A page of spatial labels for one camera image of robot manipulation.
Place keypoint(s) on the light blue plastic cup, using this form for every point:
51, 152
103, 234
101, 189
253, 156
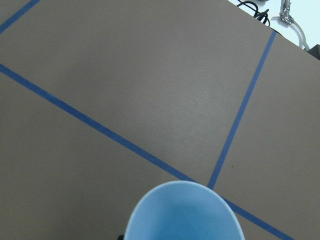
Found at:
182, 210

